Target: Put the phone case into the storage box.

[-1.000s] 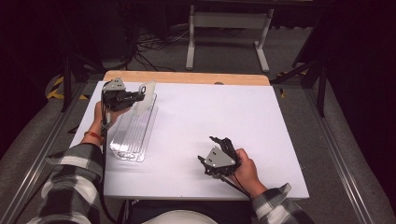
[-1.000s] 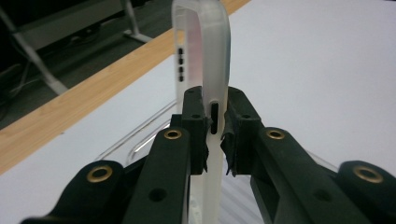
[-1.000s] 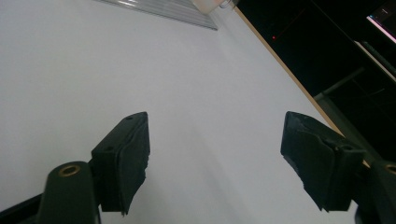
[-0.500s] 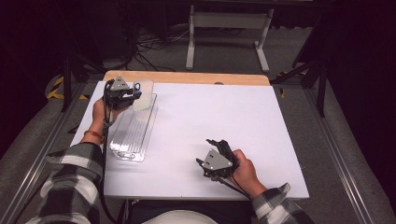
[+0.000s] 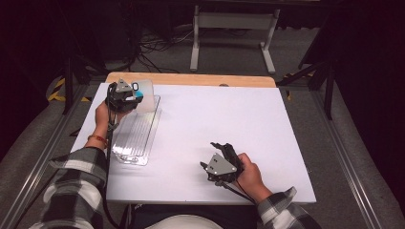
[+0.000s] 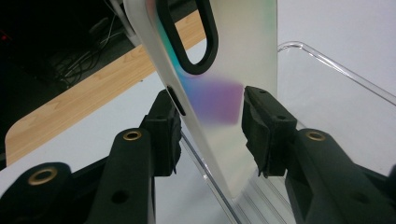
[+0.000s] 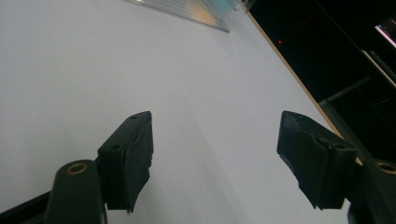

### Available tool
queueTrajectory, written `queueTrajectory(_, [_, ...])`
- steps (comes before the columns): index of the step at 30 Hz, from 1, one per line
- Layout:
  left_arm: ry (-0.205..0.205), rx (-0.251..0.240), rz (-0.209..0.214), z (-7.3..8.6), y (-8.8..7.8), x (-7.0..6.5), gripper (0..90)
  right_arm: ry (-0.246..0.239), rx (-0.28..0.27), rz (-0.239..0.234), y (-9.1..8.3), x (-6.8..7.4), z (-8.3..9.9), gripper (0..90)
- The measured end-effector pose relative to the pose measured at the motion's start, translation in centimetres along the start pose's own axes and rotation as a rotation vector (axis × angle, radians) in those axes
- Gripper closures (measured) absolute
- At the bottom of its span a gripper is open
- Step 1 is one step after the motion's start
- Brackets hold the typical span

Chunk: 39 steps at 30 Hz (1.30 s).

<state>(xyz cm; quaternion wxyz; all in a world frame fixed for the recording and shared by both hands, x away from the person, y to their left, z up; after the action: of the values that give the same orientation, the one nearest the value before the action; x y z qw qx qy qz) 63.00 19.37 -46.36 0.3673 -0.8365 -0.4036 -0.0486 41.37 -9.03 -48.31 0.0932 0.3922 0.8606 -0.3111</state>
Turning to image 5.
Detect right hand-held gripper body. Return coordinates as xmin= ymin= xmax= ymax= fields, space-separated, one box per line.
xmin=205 ymin=142 xmax=246 ymax=188

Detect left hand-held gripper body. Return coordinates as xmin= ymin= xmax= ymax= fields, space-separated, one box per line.
xmin=105 ymin=78 xmax=135 ymax=113

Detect clear plastic blister package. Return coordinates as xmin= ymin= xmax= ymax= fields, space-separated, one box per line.
xmin=111 ymin=94 xmax=162 ymax=167

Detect person's left hand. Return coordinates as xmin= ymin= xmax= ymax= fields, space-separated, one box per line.
xmin=94 ymin=100 xmax=128 ymax=137

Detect person's right hand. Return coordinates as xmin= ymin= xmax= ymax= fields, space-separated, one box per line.
xmin=234 ymin=153 xmax=273 ymax=203

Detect white board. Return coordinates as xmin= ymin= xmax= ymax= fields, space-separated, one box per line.
xmin=70 ymin=82 xmax=317 ymax=205

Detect black metal stand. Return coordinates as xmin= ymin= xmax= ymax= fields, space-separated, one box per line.
xmin=276 ymin=58 xmax=339 ymax=121
xmin=61 ymin=52 xmax=110 ymax=116

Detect wooden table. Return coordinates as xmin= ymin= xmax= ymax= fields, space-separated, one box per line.
xmin=104 ymin=72 xmax=277 ymax=89

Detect white rounded object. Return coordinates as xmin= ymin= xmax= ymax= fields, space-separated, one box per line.
xmin=145 ymin=214 xmax=224 ymax=229

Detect white metal stand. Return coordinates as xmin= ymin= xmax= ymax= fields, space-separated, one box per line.
xmin=189 ymin=4 xmax=282 ymax=75

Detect right hand-held gripper black cable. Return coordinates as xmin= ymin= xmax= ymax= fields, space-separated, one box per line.
xmin=222 ymin=180 xmax=258 ymax=205

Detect hand-held gripper black cable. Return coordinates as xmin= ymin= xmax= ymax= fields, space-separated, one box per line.
xmin=222 ymin=180 xmax=258 ymax=205
xmin=102 ymin=84 xmax=121 ymax=229

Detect left hand-held gripper black cable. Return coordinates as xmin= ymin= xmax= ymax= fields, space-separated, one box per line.
xmin=102 ymin=84 xmax=121 ymax=229

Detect red bracelet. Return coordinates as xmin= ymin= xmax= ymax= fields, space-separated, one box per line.
xmin=87 ymin=134 xmax=108 ymax=145

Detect black floor cables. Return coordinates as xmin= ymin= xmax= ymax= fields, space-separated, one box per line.
xmin=128 ymin=27 xmax=196 ymax=74

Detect aluminium rail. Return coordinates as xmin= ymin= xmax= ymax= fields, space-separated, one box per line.
xmin=309 ymin=89 xmax=385 ymax=229
xmin=0 ymin=83 xmax=93 ymax=229

